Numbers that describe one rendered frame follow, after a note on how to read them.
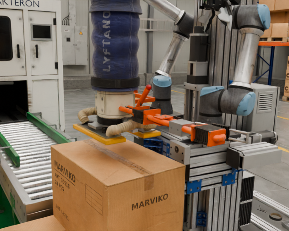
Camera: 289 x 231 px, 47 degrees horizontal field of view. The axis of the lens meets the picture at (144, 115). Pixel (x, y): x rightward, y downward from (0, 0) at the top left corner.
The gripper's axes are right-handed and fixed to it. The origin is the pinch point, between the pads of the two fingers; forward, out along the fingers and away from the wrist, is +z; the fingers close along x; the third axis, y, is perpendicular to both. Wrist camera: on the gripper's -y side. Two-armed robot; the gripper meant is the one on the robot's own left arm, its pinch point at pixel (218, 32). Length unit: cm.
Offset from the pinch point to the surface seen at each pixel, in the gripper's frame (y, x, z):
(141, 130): 20, -25, 44
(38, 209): 61, -70, 95
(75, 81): -205, -942, 127
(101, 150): 32, -45, 58
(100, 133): 39, -28, 44
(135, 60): 22.0, -28.6, 12.4
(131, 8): 25.4, -25.6, -9.4
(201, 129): 23.2, 23.1, 31.4
